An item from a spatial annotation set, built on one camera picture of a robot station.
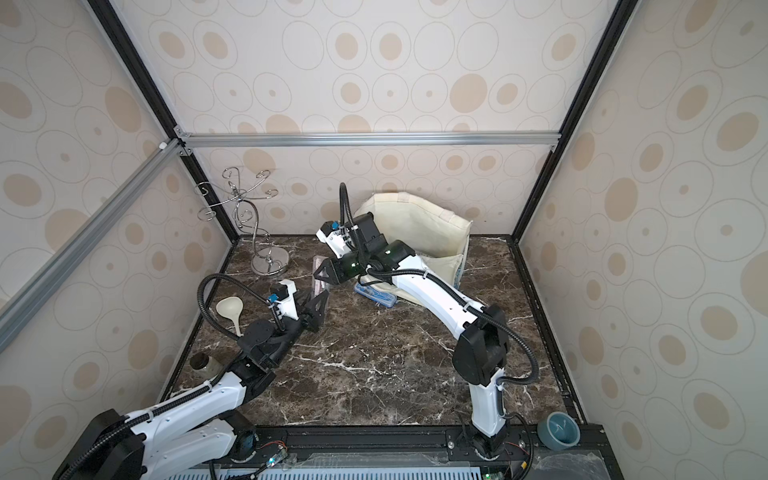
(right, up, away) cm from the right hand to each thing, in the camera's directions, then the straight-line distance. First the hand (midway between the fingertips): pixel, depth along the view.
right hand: (331, 269), depth 77 cm
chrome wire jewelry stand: (-30, +3, +32) cm, 44 cm away
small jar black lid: (-33, -25, +1) cm, 42 cm away
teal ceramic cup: (+57, -41, -3) cm, 71 cm away
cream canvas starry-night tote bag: (+30, +9, +16) cm, 35 cm away
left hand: (0, -6, -3) cm, 6 cm away
